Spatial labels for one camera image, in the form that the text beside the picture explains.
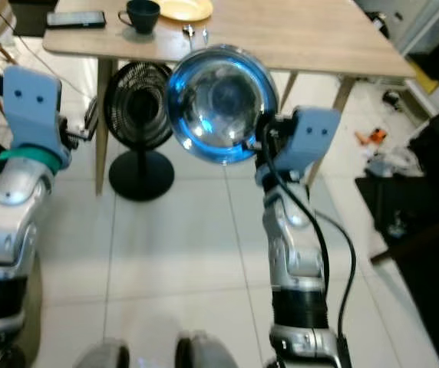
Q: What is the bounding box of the yellow plate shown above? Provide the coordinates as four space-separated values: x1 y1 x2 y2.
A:
157 0 215 23

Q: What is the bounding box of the dark cup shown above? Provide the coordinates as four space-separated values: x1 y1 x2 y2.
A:
117 0 163 35

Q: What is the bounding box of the black smartphone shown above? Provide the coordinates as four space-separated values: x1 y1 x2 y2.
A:
46 11 107 31

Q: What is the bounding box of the small orange object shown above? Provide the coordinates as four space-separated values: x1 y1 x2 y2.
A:
355 128 390 146

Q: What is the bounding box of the grey left robot foot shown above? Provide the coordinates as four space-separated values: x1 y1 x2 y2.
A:
72 337 133 368

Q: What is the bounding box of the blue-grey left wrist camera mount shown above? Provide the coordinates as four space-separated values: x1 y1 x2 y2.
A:
2 65 71 156

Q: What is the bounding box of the light wooden table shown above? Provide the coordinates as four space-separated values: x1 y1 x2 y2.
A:
41 0 417 197

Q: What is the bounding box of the black pedestal fan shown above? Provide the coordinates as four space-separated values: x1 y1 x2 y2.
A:
102 60 177 203

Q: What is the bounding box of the shiny steel bowl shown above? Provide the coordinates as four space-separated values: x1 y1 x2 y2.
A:
165 44 281 166

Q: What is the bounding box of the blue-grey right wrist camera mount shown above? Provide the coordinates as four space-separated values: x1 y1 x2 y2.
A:
272 107 342 175

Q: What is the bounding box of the grey right robot foot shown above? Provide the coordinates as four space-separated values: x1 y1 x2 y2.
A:
175 330 253 368

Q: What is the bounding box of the black floor mat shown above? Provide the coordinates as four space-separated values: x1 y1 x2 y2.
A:
355 170 435 240

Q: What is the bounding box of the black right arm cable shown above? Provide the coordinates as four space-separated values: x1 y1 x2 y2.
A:
262 126 358 368

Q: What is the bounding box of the white cabinet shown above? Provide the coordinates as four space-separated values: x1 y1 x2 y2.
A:
358 0 439 56

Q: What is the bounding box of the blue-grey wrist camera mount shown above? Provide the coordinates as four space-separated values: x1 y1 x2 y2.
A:
272 107 342 175
2 65 71 156

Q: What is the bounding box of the grey robot foot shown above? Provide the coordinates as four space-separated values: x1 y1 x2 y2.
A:
175 330 253 368
72 337 133 368

